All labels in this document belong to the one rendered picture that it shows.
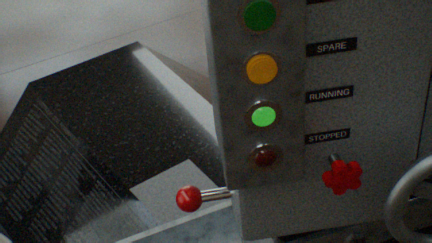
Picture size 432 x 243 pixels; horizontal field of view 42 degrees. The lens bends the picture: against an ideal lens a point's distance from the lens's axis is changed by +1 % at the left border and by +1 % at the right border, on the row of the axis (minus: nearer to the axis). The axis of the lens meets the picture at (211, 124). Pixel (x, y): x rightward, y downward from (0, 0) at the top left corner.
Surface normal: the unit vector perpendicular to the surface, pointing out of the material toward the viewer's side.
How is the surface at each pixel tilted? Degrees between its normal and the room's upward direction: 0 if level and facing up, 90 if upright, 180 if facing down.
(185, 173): 0
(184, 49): 0
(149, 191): 0
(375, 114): 90
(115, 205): 45
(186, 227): 90
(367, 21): 90
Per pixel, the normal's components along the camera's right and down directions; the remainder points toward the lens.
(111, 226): -0.63, -0.26
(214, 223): 0.13, 0.59
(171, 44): -0.09, -0.79
